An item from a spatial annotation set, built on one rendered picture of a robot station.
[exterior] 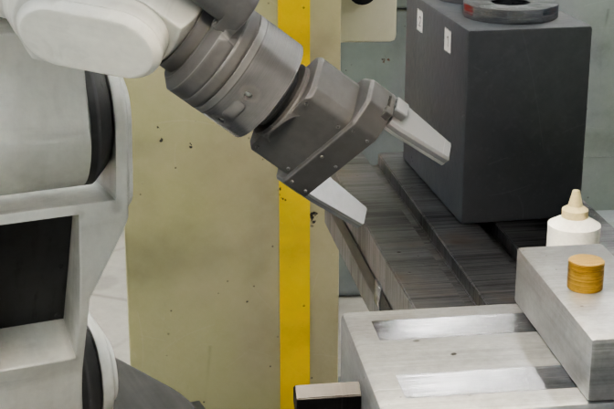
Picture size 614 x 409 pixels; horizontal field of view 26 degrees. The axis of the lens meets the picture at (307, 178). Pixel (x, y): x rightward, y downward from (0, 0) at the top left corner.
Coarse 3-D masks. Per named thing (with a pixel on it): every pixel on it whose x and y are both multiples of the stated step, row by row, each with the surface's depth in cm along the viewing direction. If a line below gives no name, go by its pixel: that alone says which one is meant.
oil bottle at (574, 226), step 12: (576, 192) 101; (576, 204) 101; (564, 216) 101; (576, 216) 100; (588, 216) 102; (552, 228) 101; (564, 228) 100; (576, 228) 100; (588, 228) 100; (552, 240) 101; (564, 240) 100; (576, 240) 100; (588, 240) 100
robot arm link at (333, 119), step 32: (256, 64) 98; (288, 64) 100; (320, 64) 102; (224, 96) 99; (256, 96) 99; (288, 96) 101; (320, 96) 100; (352, 96) 102; (384, 96) 102; (224, 128) 102; (256, 128) 104; (288, 128) 102; (320, 128) 102; (352, 128) 101; (384, 128) 101; (288, 160) 105; (320, 160) 104
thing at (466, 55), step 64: (448, 0) 133; (512, 0) 128; (448, 64) 127; (512, 64) 122; (576, 64) 123; (448, 128) 128; (512, 128) 123; (576, 128) 125; (448, 192) 129; (512, 192) 125
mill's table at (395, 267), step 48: (384, 192) 135; (432, 192) 135; (336, 240) 142; (384, 240) 122; (432, 240) 125; (480, 240) 122; (528, 240) 122; (384, 288) 118; (432, 288) 111; (480, 288) 111
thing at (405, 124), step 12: (396, 108) 102; (408, 108) 104; (396, 120) 102; (408, 120) 103; (420, 120) 104; (396, 132) 102; (408, 132) 102; (420, 132) 103; (432, 132) 104; (408, 144) 103; (420, 144) 103; (432, 144) 103; (444, 144) 104; (432, 156) 103; (444, 156) 104
